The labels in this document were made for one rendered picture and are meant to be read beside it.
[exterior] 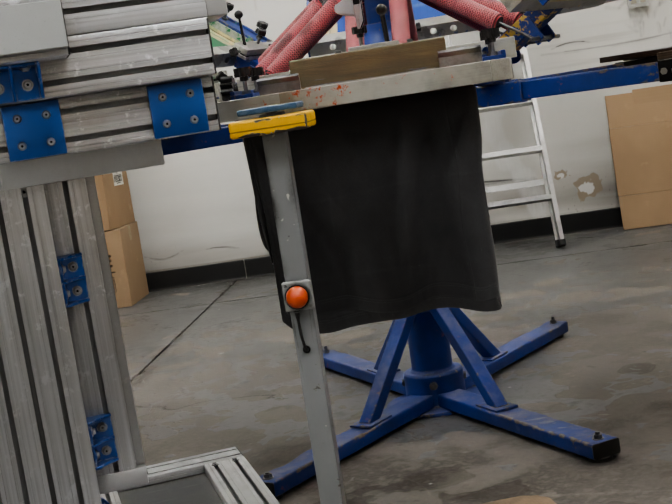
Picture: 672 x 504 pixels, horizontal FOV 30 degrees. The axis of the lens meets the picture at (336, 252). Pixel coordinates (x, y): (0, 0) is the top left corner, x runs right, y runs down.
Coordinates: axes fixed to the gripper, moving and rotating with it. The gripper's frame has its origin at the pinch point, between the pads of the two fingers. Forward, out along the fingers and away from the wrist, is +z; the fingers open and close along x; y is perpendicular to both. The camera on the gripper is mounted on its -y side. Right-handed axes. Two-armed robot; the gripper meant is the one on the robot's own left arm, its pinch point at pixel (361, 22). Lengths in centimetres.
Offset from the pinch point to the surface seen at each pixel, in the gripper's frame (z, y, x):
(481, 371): 98, -14, -57
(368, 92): 15, -3, 61
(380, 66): 10.4, -2.7, 2.1
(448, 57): 10.9, -18.0, 3.5
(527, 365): 113, -29, -117
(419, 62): 10.9, -11.5, 2.2
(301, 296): 46, 12, 84
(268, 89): 11.3, 23.2, 3.0
